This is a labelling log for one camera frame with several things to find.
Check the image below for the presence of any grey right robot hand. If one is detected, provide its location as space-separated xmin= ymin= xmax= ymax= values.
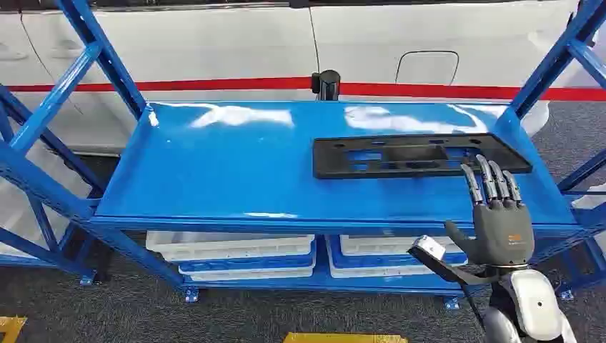
xmin=444 ymin=154 xmax=536 ymax=269

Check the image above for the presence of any white plastic crate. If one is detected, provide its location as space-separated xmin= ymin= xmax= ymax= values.
xmin=189 ymin=266 xmax=315 ymax=283
xmin=328 ymin=254 xmax=429 ymax=279
xmin=145 ymin=230 xmax=317 ymax=263
xmin=339 ymin=234 xmax=468 ymax=257

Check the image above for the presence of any black plastic panel with cutouts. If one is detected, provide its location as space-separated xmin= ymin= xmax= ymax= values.
xmin=312 ymin=133 xmax=534 ymax=180

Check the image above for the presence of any yellow floor tape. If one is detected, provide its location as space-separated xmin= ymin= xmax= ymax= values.
xmin=282 ymin=332 xmax=409 ymax=343
xmin=0 ymin=315 xmax=29 ymax=343

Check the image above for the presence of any blue metal shelf rack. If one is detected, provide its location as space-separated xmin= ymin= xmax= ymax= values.
xmin=0 ymin=0 xmax=606 ymax=312

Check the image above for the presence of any white car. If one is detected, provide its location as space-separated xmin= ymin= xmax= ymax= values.
xmin=0 ymin=0 xmax=606 ymax=155

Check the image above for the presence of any red barrier belt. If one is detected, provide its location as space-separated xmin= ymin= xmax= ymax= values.
xmin=6 ymin=76 xmax=606 ymax=102

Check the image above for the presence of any black camera mounting bracket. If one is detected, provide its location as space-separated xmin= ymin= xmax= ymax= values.
xmin=407 ymin=246 xmax=500 ymax=288

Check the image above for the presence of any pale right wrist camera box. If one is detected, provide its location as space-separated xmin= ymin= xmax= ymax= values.
xmin=412 ymin=235 xmax=447 ymax=262

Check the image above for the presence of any black stanchion post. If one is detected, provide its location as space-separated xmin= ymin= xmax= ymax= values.
xmin=310 ymin=69 xmax=342 ymax=102

